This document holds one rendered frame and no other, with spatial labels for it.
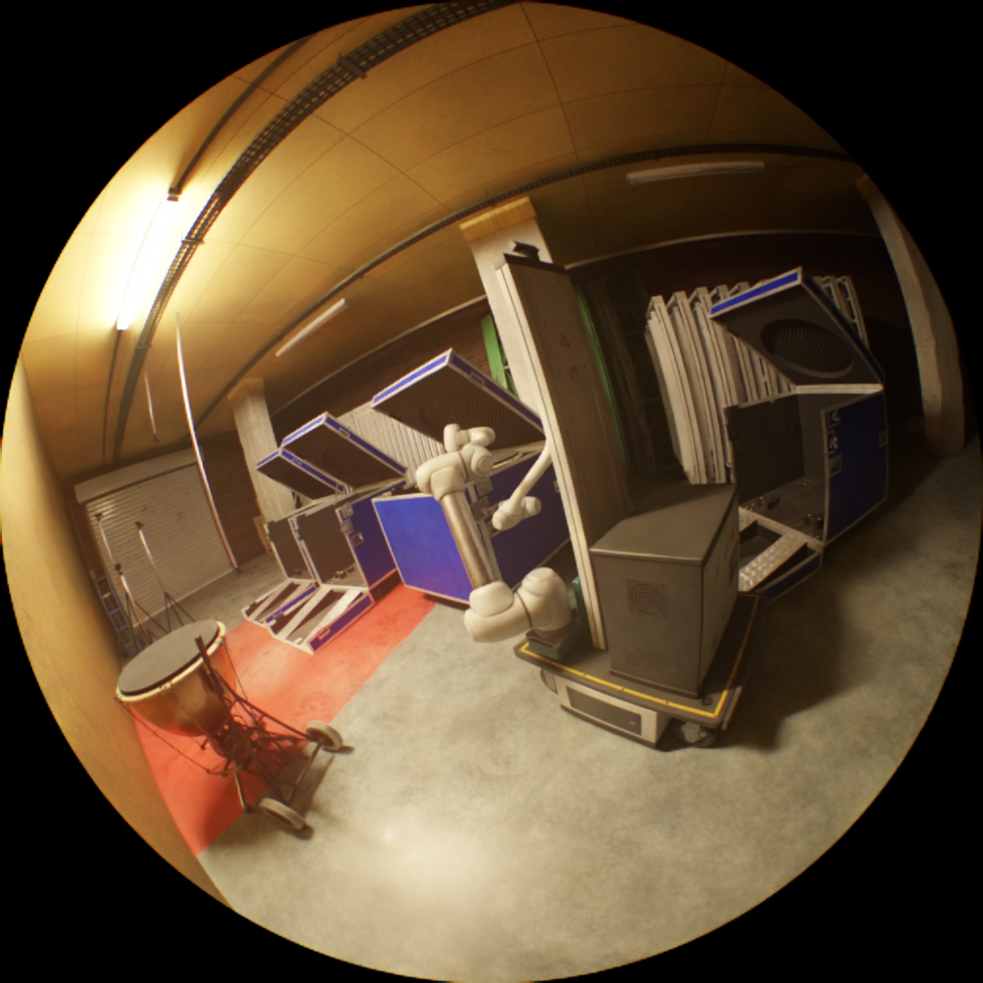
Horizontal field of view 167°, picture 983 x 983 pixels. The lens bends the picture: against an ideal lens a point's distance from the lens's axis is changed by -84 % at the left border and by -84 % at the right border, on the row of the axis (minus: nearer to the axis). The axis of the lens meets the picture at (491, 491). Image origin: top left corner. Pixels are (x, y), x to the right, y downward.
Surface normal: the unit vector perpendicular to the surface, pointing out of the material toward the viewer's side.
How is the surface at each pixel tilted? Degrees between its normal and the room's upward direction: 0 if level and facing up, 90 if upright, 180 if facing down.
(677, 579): 90
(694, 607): 90
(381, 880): 0
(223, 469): 90
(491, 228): 90
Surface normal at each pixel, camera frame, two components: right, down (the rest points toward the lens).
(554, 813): -0.28, -0.94
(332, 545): 0.86, -0.15
